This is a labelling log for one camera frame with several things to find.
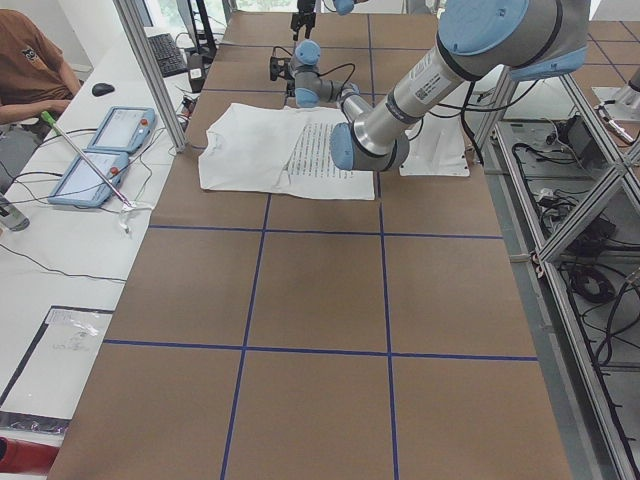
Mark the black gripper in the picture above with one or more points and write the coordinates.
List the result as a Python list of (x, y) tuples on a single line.
[(303, 20)]

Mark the white long-sleeve printed shirt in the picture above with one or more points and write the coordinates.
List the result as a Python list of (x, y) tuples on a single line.
[(281, 151)]

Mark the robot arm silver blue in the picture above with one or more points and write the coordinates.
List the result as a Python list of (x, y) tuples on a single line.
[(342, 7), (535, 39)]

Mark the black keyboard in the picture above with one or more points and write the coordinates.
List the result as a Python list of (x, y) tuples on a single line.
[(168, 56)]

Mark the upper blue teach pendant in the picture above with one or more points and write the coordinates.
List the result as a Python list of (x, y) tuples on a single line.
[(124, 129)]

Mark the blue teach pendant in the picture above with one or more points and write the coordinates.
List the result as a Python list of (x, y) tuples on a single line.
[(124, 129), (81, 186)]

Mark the black computer mouse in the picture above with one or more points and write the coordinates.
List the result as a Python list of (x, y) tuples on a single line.
[(100, 89)]

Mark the lower blue teach pendant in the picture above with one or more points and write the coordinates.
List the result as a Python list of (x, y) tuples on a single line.
[(81, 186)]

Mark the metal reacher grabber stick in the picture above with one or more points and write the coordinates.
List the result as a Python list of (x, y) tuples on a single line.
[(128, 206)]

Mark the person in brown shirt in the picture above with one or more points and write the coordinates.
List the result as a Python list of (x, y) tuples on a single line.
[(35, 77)]

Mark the clear plastic document sleeve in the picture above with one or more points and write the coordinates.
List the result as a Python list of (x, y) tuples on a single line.
[(42, 394)]

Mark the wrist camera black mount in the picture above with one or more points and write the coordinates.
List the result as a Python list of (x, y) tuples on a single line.
[(279, 64)]

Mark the aluminium frame post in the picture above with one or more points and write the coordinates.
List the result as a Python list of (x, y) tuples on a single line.
[(138, 40)]

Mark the white pedestal base plate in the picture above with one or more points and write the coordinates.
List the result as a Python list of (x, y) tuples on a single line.
[(437, 148)]

